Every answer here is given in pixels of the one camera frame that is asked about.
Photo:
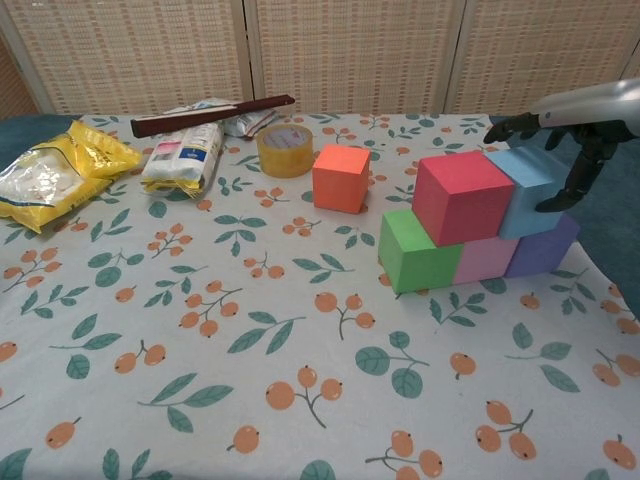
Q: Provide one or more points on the orange foam cube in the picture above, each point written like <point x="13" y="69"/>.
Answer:
<point x="340" y="180"/>

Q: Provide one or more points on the red foam cube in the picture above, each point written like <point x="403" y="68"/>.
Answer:
<point x="460" y="200"/>

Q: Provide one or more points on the floral fruit print tablecloth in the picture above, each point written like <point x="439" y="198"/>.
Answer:
<point x="250" y="350"/>

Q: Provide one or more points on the white packet with green picture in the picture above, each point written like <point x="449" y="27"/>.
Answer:
<point x="200" y="106"/>

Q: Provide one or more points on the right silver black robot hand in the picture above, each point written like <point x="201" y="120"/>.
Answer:
<point x="590" y="107"/>

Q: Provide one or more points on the small crumpled silver packet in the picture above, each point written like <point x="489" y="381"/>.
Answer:
<point x="245" y="125"/>

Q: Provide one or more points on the green foam cube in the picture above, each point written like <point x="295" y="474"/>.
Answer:
<point x="415" y="260"/>

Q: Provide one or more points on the light blue foam cube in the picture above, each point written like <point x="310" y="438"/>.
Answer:
<point x="525" y="200"/>

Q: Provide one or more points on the dark brown wooden stick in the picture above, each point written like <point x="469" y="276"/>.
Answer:
<point x="200" y="119"/>

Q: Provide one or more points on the purple foam cube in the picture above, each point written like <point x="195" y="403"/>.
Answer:
<point x="542" y="250"/>

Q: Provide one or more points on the woven bamboo folding screen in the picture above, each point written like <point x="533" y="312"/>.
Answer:
<point x="300" y="50"/>

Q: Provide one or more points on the pink foam cube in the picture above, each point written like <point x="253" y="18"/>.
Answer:
<point x="485" y="262"/>

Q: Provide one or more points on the white cotton pad pack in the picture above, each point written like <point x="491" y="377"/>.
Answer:
<point x="185" y="155"/>

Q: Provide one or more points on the yellow marshmallow bag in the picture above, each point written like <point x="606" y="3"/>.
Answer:
<point x="95" y="155"/>

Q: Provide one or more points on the clear packing tape roll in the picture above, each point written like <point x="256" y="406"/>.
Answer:
<point x="285" y="162"/>

